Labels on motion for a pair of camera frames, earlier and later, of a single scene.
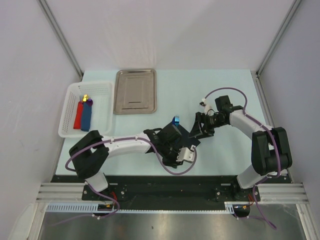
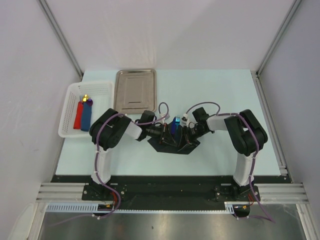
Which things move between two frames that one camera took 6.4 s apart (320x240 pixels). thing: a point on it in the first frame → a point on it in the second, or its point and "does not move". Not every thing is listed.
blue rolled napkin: [86, 118] does not move
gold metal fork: [85, 97] does not move
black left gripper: [172, 162] → [166, 138]
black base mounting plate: [172, 192] does not move
